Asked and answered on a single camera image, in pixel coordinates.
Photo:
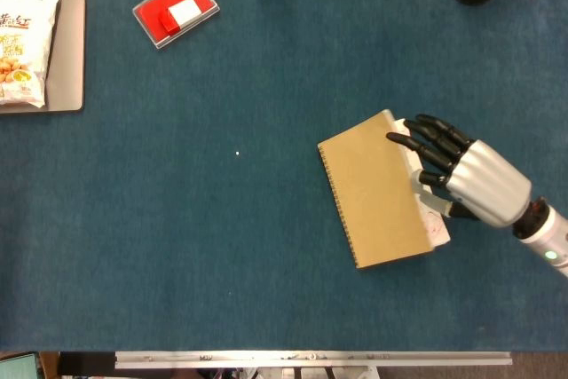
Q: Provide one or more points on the white snack bag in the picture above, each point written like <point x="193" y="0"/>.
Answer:
<point x="22" y="41"/>

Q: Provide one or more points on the red ink pad tray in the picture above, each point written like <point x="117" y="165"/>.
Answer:
<point x="151" y="19"/>

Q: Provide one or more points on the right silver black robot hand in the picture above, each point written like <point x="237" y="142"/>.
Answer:
<point x="488" y="183"/>

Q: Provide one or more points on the red white stamp block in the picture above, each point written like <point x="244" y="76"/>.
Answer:
<point x="184" y="13"/>

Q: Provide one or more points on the kraft cover spiral notebook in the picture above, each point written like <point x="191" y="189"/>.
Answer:
<point x="373" y="192"/>

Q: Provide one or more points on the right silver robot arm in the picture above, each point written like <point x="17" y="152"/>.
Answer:
<point x="546" y="237"/>

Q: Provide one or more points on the teal screen device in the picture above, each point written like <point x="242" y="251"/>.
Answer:
<point x="18" y="368"/>

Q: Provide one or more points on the aluminium table edge rail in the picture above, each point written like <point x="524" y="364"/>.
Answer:
<point x="310" y="359"/>

